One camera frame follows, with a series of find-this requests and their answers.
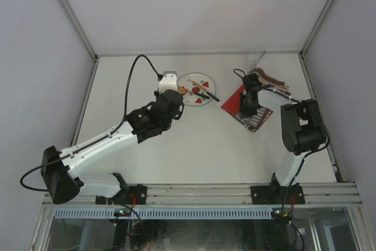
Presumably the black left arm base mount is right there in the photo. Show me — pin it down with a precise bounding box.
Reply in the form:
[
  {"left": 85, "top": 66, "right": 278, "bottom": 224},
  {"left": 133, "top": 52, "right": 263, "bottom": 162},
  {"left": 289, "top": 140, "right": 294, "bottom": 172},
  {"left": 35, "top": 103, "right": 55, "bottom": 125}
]
[{"left": 95, "top": 185, "right": 147, "bottom": 206}]

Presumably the white watermelon pattern plate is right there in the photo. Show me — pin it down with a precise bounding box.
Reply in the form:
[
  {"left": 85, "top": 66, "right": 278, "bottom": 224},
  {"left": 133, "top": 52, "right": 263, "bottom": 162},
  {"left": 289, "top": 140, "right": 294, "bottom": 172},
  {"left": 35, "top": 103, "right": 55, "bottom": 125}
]
[{"left": 177, "top": 73, "right": 218, "bottom": 107}]

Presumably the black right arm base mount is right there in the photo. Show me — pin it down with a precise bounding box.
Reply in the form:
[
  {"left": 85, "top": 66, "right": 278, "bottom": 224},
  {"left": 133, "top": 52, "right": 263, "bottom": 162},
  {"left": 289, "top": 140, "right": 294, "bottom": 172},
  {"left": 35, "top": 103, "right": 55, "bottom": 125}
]
[{"left": 250, "top": 185, "right": 306, "bottom": 205}]

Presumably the clear drinking glass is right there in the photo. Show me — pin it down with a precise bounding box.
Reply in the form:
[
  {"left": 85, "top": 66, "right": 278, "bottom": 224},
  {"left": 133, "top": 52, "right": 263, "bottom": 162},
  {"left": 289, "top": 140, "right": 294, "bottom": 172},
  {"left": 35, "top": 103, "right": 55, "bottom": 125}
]
[{"left": 243, "top": 50, "right": 266, "bottom": 74}]

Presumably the black left camera cable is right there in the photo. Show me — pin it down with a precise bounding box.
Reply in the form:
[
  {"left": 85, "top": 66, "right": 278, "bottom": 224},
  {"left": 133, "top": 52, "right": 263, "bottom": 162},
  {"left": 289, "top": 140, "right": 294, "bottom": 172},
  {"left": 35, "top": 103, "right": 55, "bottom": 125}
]
[{"left": 19, "top": 53, "right": 162, "bottom": 192}]

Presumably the black right camera cable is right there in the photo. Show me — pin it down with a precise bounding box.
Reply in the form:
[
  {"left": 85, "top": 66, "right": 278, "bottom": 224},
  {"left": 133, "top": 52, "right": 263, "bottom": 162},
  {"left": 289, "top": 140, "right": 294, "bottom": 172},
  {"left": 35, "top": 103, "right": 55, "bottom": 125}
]
[{"left": 233, "top": 68, "right": 331, "bottom": 205}]

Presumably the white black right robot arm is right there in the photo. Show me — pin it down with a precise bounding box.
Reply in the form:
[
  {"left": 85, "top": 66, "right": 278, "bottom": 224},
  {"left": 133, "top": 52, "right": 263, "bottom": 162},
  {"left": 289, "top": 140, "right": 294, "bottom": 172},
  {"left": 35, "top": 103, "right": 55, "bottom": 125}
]
[{"left": 240, "top": 72, "right": 330, "bottom": 205}]

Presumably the gold knife green handle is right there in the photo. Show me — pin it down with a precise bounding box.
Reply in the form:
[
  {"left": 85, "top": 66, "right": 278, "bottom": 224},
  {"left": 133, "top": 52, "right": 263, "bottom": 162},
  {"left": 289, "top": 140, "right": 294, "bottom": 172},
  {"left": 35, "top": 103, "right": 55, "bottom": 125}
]
[{"left": 191, "top": 81, "right": 210, "bottom": 99}]

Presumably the grey slotted cable duct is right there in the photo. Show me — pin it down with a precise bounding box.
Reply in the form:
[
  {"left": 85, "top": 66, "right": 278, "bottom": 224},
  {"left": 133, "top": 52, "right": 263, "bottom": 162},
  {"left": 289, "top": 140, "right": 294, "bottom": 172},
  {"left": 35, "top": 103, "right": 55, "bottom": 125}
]
[{"left": 53, "top": 207, "right": 273, "bottom": 220}]

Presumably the aluminium front rail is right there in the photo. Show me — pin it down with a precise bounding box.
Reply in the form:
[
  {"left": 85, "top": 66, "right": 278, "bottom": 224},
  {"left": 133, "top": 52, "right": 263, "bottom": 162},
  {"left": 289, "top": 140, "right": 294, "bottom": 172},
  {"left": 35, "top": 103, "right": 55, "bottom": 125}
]
[{"left": 42, "top": 182, "right": 364, "bottom": 206}]

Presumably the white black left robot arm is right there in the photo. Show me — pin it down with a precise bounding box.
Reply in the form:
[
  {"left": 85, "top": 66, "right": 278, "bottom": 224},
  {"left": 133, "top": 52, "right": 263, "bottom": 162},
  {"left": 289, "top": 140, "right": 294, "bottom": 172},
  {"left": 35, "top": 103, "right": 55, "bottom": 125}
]
[{"left": 41, "top": 90, "right": 184, "bottom": 205}]

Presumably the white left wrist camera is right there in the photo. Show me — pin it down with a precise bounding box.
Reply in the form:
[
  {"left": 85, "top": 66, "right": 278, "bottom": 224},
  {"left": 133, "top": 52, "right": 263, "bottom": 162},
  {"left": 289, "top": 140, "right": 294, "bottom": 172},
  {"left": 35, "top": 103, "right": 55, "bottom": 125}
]
[{"left": 158, "top": 71, "right": 178, "bottom": 93}]

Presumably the black camera cable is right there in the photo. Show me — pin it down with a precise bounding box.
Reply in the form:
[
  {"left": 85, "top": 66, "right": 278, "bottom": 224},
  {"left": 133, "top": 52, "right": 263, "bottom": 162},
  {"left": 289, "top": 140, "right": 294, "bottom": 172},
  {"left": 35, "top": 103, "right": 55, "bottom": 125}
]
[
  {"left": 233, "top": 68, "right": 331, "bottom": 205},
  {"left": 19, "top": 53, "right": 162, "bottom": 192}
]

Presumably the striped patchwork placemat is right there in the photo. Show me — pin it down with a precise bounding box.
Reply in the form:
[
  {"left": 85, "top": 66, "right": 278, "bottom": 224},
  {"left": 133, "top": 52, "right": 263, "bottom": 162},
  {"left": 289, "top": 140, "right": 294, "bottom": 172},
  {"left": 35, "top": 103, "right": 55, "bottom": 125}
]
[{"left": 221, "top": 68, "right": 290, "bottom": 132}]

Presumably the gold fork green handle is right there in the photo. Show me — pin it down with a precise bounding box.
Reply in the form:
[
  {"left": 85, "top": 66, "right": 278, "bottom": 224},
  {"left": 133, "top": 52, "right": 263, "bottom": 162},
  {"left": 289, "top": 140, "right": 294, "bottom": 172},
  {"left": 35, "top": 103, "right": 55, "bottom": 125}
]
[{"left": 178, "top": 86, "right": 220, "bottom": 102}]

